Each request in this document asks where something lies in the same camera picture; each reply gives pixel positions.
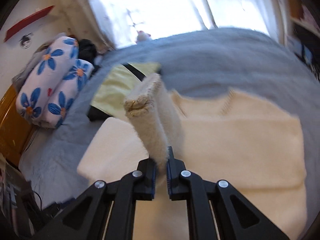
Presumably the cream fuzzy knit cardigan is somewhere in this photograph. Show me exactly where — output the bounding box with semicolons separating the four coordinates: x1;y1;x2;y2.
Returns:
77;74;307;239

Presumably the yellow-green and black folded garment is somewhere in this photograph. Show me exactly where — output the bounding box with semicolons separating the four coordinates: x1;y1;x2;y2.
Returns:
87;62;161;122

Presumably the wooden headboard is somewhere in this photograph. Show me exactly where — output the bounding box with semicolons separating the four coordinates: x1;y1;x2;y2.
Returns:
0;86;36;166

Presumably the blue floral folded quilt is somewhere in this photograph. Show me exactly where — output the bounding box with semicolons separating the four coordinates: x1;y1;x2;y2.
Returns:
16;36;94;128

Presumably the grey-blue fleece bed blanket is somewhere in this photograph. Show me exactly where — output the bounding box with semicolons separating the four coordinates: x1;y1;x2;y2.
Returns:
19;28;319;226

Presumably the black fuzzy item by quilt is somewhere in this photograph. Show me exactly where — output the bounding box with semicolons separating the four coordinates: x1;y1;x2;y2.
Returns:
78;39;98;64

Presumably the small pink plush toy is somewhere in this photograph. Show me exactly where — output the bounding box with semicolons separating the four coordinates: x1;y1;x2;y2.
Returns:
136;30;152;43

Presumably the wooden bookshelf with items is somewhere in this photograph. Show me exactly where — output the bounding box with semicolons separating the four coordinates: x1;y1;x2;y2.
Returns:
287;0;319;80

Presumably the white floral sheer curtain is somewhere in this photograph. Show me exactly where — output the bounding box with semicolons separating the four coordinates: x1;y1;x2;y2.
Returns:
87;0;289;48

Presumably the red paper wall decoration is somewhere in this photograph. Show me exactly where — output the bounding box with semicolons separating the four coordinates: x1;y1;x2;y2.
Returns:
4;5;55;42

